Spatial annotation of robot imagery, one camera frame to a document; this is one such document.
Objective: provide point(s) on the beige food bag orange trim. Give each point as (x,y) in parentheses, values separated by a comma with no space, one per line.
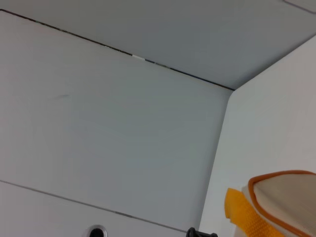
(284,202)

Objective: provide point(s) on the round floor socket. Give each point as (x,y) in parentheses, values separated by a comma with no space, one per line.
(91,228)

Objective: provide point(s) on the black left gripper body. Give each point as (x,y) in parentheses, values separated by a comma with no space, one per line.
(201,233)

